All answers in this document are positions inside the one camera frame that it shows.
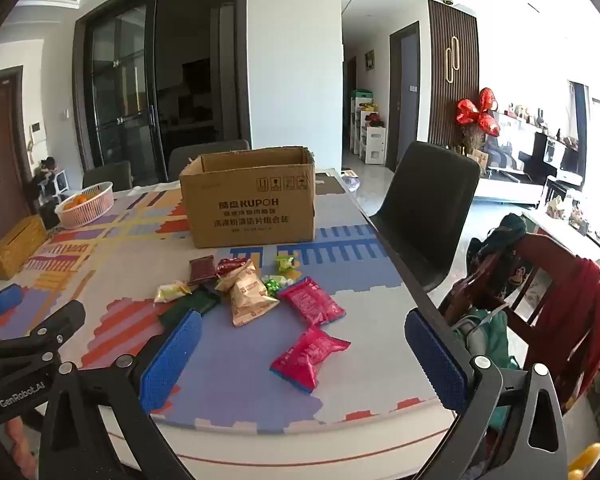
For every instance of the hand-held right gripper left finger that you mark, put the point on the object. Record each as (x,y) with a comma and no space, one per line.
(172,357)

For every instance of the yellow woven tissue box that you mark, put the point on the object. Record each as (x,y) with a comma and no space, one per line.
(17,247)

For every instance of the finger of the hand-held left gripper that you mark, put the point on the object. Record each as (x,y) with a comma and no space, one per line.
(2,302)
(60,321)

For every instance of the orange fruit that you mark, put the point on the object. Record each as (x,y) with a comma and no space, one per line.
(72,203)
(92,195)

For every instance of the green foil candy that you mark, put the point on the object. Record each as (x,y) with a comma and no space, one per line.
(271,286)

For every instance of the white fruit basket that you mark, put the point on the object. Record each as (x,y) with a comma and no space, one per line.
(87,212)

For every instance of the white shelf unit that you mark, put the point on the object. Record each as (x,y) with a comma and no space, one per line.
(372,132)

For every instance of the brown cardboard box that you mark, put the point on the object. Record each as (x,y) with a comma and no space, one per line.
(250,210)

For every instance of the pale green wrapped candy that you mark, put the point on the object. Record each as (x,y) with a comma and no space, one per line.
(292,280)

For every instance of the grey room door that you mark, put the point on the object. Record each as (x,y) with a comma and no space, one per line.
(406,95)

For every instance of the dark green snack packet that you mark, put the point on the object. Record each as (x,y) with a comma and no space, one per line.
(190,308)

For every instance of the dark upholstered dining chair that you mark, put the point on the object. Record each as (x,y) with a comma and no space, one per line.
(427,210)
(107,176)
(207,157)

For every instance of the green grey backpack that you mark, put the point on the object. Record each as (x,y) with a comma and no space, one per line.
(485,342)

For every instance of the gold wall ornament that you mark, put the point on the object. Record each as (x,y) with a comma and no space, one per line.
(452,60)

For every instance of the dark green hat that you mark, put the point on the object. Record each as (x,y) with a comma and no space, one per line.
(505,232)

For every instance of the brown wooden door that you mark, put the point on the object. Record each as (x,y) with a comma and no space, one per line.
(2,160)

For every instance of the small framed wall picture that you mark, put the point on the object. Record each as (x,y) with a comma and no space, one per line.
(369,60)

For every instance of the maroon striped snack packet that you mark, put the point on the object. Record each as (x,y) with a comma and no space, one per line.
(202,269)

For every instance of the red snack packet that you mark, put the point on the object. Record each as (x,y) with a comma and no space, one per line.
(229,264)

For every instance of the wooden chair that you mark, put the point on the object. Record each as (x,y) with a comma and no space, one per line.
(535,255)

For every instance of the beige snack bag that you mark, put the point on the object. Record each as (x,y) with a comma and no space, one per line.
(247,278)
(250,306)

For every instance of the colourful printed table mat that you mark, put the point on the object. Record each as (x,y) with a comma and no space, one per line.
(130,260)

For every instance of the red heart balloons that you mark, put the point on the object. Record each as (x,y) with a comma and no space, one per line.
(477,112)

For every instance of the yellow snack packet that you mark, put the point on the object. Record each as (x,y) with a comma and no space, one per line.
(172,291)

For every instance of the pink snack bag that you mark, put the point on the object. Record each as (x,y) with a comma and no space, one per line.
(310,301)
(307,358)

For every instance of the yellow plastic object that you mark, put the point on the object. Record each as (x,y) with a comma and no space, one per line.
(585,462)

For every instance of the dark glass sliding door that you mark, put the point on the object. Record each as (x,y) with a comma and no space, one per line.
(130,85)

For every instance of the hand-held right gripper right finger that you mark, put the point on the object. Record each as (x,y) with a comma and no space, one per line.
(437,365)

